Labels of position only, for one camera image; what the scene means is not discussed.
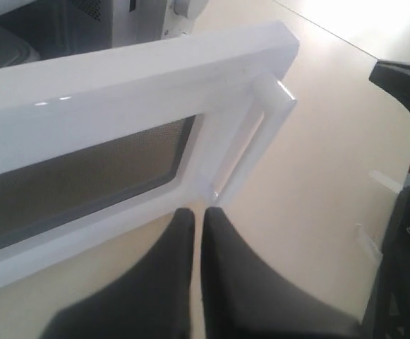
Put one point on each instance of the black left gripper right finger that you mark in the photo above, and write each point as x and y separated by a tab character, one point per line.
243	297

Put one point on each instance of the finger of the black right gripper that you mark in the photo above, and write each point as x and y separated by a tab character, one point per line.
394	78

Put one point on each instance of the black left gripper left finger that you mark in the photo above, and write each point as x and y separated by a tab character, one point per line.
151	300

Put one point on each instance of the white microwave door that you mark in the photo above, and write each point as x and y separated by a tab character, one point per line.
98	144

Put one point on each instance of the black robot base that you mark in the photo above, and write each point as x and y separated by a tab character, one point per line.
387	314

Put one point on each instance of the white Midea microwave oven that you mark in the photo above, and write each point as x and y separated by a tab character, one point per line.
38	30

